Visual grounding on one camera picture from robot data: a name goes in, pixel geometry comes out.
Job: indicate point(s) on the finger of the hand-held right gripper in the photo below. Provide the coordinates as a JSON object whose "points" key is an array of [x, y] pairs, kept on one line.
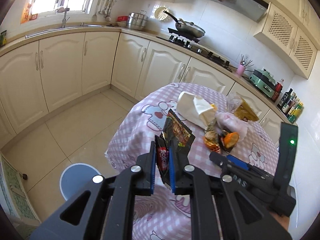
{"points": [[225, 163], [238, 161]]}

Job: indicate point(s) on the golden candy wrapper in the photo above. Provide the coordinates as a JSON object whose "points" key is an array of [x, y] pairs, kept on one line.
{"points": [[211, 140]]}

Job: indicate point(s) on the pink utensil holder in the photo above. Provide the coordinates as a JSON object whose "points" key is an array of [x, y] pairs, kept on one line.
{"points": [[240, 70]]}

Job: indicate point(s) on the cream round colander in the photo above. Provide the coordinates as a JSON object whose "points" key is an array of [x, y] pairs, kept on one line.
{"points": [[160, 13]]}

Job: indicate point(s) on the pink checkered tablecloth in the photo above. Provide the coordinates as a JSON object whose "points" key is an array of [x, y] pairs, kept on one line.
{"points": [[140, 140]]}

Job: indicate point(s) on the blue trash bin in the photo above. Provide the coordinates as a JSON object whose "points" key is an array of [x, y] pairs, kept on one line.
{"points": [[77, 177]]}

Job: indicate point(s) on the steel kitchen sink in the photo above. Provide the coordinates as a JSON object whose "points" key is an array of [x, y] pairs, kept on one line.
{"points": [[72, 26]]}

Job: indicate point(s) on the metal kitchen faucet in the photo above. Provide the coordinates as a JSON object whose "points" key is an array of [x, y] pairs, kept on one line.
{"points": [[65, 12]]}

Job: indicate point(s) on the orange peel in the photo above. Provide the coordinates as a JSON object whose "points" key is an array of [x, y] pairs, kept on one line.
{"points": [[231, 140]]}

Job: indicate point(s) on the frying pan with lid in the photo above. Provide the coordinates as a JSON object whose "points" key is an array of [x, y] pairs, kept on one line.
{"points": [[190, 28]]}

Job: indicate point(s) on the green glass door cabinet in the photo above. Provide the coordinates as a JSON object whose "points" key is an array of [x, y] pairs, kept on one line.
{"points": [[15, 195]]}

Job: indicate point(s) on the cream lower kitchen cabinet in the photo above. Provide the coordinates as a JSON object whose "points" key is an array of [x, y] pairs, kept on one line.
{"points": [[60, 70], [160, 67]]}

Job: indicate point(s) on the black printed snack packet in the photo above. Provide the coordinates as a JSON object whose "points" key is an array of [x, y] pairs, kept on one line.
{"points": [[178, 130]]}

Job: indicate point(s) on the black caster wheel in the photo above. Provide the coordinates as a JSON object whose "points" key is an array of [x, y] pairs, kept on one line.
{"points": [[24, 176]]}

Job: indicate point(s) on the cream lattice upper cabinet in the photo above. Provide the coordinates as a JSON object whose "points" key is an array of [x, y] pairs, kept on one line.
{"points": [[282, 27]]}

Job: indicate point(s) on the orange wall sticker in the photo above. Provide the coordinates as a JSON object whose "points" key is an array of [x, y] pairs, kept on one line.
{"points": [[28, 13]]}

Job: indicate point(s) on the row of condiment bottles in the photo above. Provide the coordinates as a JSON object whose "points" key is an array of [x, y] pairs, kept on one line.
{"points": [[292, 107]]}

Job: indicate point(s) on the dark bottle with red cap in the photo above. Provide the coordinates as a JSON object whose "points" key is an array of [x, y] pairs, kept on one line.
{"points": [[277, 91]]}

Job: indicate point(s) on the row of hanging metal utensils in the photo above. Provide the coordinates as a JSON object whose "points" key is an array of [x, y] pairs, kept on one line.
{"points": [[106, 8]]}

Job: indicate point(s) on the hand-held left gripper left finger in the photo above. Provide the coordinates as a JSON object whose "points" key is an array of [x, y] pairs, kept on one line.
{"points": [[152, 170]]}

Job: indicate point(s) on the pink plastic bag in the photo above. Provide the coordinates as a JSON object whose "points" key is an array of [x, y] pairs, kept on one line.
{"points": [[235, 123]]}

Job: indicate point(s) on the person's right forearm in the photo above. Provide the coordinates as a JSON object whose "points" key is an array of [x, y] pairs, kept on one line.
{"points": [[282, 223]]}

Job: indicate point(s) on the red bowl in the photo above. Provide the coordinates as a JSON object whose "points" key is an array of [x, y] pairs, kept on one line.
{"points": [[122, 18]]}

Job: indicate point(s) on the white paper bag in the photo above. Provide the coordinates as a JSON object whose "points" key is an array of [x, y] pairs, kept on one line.
{"points": [[190, 107]]}

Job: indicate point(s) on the green countertop appliance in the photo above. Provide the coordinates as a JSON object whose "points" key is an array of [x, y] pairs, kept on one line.
{"points": [[262, 82]]}

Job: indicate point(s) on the black gas stove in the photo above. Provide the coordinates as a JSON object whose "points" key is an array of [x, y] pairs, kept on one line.
{"points": [[195, 46]]}

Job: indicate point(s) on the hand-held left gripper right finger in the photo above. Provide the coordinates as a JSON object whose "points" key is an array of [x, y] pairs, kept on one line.
{"points": [[171, 170]]}

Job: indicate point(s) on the gold snack bag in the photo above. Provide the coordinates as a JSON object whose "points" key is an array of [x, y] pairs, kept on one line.
{"points": [[246, 111]]}

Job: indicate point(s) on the steel stock pot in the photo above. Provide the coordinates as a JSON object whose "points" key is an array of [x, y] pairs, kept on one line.
{"points": [[137, 21]]}

